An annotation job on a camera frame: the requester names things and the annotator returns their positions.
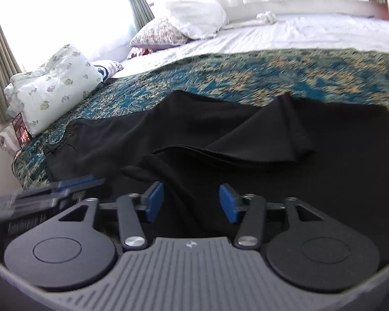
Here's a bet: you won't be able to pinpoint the dark red packet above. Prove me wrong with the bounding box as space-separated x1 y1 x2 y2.
11 113 32 149

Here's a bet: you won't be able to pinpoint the folded green floral quilt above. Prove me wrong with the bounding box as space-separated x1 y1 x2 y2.
4 43 105 137

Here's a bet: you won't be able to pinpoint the white bed sheet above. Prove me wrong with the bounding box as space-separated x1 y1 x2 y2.
110 12 389 79

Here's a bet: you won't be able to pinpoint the blue and white printed cloth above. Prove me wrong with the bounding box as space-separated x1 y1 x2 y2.
92 59 124 80

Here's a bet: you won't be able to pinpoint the white pillow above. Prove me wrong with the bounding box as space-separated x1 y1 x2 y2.
165 0 228 40

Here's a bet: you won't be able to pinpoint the purple floral pillow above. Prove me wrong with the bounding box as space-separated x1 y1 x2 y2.
128 16 191 51

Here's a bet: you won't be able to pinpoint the clear plastic bag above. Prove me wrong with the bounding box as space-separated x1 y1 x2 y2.
0 126 20 157

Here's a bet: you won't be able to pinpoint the grey headboard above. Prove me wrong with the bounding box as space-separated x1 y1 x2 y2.
225 0 389 24

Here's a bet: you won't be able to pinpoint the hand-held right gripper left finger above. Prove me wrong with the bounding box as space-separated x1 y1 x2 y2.
57 181 165 251

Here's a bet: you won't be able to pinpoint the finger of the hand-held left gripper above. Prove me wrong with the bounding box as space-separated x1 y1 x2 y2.
53 178 106 207
16 174 96 194

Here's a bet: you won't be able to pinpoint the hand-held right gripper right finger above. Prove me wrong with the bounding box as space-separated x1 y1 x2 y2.
219 183 325 250

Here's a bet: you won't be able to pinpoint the beige curtain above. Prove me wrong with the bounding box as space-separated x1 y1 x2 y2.
0 1 24 124

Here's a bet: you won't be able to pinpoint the black pants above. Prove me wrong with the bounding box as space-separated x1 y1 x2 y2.
42 90 389 266

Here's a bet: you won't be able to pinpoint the small white knotted cloth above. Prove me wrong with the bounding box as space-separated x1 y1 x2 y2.
256 11 278 25

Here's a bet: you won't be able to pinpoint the teal patterned blanket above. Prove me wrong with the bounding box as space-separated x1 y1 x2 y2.
12 47 389 189

